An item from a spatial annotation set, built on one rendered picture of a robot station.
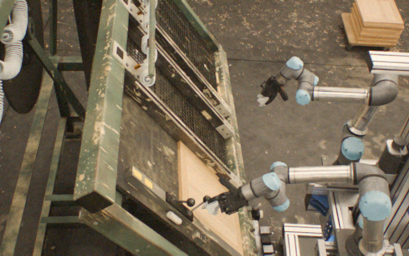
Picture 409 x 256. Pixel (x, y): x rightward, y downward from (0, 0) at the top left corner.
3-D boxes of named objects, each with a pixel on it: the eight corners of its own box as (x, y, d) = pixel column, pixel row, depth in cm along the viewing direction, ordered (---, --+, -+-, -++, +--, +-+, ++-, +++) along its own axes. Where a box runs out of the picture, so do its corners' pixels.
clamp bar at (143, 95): (232, 196, 283) (269, 181, 274) (94, 65, 209) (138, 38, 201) (231, 183, 290) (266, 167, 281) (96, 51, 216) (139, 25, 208)
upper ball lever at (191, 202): (171, 205, 209) (195, 209, 200) (166, 201, 207) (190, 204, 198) (175, 198, 211) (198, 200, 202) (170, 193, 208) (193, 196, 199)
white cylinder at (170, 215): (166, 218, 207) (176, 226, 212) (171, 215, 206) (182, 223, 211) (166, 212, 209) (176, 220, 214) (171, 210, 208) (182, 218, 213)
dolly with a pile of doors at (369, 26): (393, 55, 535) (406, 24, 506) (345, 53, 535) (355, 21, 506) (381, 24, 577) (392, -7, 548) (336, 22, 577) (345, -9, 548)
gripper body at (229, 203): (219, 213, 204) (244, 202, 199) (214, 194, 208) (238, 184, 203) (227, 216, 210) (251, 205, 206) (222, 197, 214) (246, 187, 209)
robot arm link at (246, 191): (247, 179, 202) (255, 183, 208) (238, 183, 203) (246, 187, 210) (252, 196, 198) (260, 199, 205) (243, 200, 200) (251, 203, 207)
